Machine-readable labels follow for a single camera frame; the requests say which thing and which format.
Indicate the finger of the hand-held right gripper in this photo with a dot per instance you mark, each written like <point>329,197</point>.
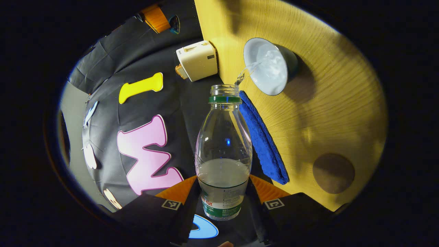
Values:
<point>156,19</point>

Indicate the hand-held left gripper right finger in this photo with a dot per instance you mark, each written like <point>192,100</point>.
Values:
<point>255,209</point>

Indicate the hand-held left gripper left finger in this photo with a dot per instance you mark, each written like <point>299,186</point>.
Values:
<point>190,209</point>

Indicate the clear plastic water bottle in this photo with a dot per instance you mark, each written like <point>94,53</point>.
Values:
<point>223,154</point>

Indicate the round brown coaster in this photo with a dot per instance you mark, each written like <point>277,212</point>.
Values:
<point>333,173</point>

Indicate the dark teal teacup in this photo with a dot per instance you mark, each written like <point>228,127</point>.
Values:
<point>271,68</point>

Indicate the black backdrop cloth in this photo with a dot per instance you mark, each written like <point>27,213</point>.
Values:
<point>137,51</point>

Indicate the toast slice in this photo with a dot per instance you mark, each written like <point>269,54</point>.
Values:
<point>181,72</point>

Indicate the white toaster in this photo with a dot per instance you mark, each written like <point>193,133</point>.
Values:
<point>199,60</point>

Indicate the blue folded towel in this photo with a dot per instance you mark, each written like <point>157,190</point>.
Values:
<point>262,144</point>

